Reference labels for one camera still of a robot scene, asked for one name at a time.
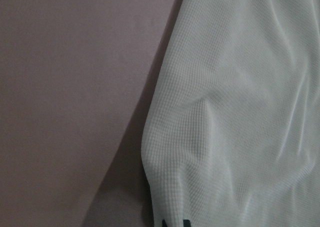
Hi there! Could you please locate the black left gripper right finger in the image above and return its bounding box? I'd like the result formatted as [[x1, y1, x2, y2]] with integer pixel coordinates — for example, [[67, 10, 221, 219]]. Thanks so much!
[[183, 219, 191, 227]]

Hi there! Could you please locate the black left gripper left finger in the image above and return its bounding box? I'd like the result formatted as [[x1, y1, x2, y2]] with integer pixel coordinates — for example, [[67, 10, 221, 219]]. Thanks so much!
[[161, 219, 168, 227]]

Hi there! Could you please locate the olive green long-sleeve shirt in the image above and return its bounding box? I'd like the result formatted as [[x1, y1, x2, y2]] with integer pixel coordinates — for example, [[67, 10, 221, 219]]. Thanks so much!
[[141, 0, 320, 227]]

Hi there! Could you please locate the brown table mat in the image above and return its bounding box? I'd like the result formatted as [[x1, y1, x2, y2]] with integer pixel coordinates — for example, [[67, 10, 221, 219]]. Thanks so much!
[[0, 0, 183, 227]]

